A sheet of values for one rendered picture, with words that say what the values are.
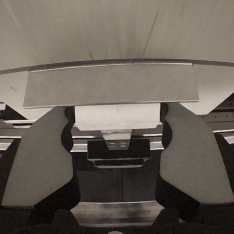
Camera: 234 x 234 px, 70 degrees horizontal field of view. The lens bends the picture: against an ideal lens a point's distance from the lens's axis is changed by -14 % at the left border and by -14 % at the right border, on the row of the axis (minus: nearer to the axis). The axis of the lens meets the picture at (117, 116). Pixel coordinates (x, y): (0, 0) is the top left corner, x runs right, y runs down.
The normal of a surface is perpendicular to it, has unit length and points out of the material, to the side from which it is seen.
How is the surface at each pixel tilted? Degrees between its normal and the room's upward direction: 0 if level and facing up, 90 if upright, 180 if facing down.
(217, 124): 90
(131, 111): 0
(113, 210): 90
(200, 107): 0
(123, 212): 90
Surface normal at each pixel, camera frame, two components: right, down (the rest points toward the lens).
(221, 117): -0.02, -0.30
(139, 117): 0.03, 0.95
